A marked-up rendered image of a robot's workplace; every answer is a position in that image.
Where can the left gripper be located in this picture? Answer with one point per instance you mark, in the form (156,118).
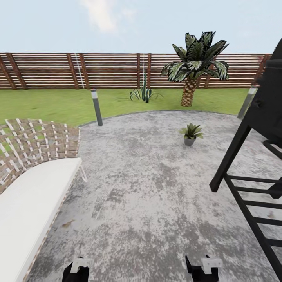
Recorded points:
(82,275)

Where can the charcoal grill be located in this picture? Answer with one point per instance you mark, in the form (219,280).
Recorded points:
(264,115)

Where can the pot plant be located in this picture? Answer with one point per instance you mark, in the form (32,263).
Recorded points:
(191,133)

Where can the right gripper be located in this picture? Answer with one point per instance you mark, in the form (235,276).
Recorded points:
(198,275)

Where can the garden chair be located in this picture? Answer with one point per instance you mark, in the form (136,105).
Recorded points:
(32,194)

